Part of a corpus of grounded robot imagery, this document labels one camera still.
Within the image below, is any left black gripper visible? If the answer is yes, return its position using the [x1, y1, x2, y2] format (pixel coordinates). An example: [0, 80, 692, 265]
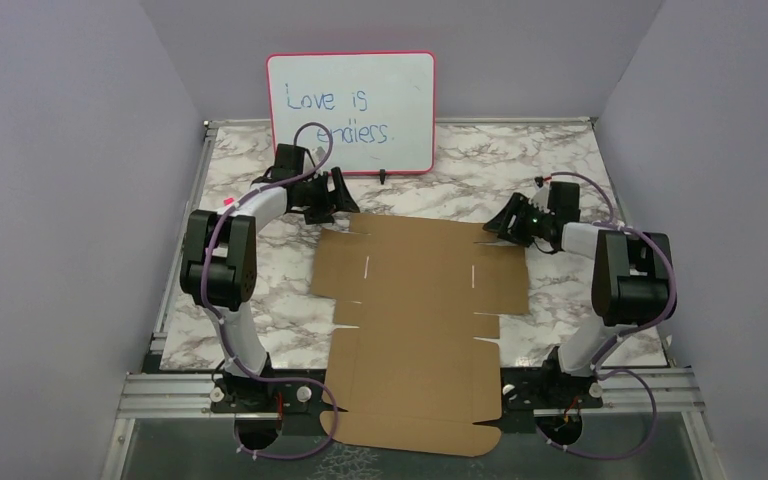
[295, 166, 359, 223]

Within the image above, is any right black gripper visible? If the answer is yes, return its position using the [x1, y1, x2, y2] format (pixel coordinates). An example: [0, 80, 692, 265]
[483, 193, 553, 248]

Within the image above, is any brown cardboard box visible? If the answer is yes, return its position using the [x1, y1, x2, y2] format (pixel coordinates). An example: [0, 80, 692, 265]
[310, 214, 529, 457]

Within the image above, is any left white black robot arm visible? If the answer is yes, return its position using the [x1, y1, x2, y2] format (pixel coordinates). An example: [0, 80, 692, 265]
[179, 143, 360, 411]

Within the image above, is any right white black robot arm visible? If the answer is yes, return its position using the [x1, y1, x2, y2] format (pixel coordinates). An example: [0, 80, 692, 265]
[483, 177, 677, 407]

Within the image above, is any pink framed whiteboard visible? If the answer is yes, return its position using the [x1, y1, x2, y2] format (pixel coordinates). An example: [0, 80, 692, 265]
[266, 51, 436, 175]

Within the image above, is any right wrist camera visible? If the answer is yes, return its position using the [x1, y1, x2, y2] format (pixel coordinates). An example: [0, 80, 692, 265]
[530, 176, 551, 213]

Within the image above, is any aluminium front rail frame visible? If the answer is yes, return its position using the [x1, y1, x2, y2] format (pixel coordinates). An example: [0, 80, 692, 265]
[102, 368, 724, 479]

